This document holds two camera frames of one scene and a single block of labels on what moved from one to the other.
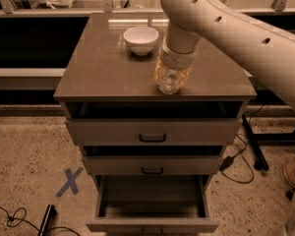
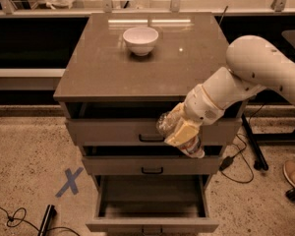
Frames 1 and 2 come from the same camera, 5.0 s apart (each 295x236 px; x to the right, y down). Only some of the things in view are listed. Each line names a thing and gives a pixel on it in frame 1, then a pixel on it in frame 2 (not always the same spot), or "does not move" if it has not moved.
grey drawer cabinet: [151, 153] does not move
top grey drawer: [152, 123] does not move
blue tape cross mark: [71, 182] does not move
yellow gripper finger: [158, 71] → [185, 133]
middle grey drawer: [152, 160] does not move
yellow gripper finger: [184, 77] → [176, 113]
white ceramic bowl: [141, 39] does not move
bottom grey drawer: [152, 205] does not move
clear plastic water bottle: [169, 85] → [192, 147]
